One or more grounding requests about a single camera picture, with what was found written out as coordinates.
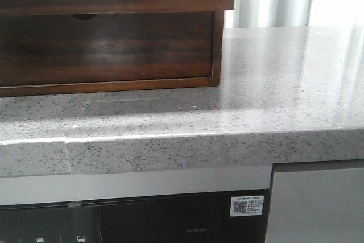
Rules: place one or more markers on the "dark wooden drawer cabinet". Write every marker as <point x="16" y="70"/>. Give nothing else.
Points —
<point x="217" y="49"/>

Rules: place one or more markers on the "black built-in appliance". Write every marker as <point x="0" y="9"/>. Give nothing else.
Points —
<point x="194" y="217"/>

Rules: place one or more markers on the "white QR code sticker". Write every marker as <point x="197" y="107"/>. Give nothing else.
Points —
<point x="246" y="206"/>

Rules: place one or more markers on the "grey cabinet door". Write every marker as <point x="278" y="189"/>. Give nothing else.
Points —
<point x="317" y="206"/>

